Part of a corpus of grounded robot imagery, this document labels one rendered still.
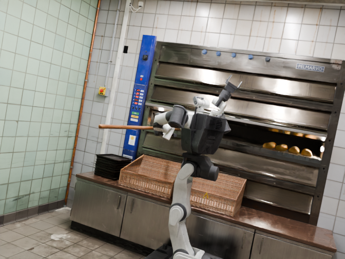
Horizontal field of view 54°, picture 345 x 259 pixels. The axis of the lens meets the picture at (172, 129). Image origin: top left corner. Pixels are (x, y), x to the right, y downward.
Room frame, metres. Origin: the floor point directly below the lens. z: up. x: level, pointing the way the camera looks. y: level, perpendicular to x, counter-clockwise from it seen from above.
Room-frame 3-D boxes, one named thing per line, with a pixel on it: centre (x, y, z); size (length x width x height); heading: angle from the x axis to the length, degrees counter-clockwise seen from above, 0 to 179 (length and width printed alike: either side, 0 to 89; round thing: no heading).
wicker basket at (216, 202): (3.18, -0.47, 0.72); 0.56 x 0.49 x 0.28; 70
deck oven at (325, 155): (4.34, -0.82, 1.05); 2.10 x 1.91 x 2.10; 69
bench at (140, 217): (3.20, -0.35, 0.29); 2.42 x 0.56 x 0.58; 69
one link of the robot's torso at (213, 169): (2.61, -0.26, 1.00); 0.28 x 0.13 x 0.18; 69
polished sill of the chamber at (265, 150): (3.45, -0.56, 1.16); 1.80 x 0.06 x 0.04; 69
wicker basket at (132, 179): (3.39, 0.09, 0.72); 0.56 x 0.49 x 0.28; 70
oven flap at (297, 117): (3.43, -0.55, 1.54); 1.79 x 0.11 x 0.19; 69
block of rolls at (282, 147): (3.63, -1.25, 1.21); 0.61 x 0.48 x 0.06; 159
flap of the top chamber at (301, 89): (3.43, -0.55, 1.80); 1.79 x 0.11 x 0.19; 69
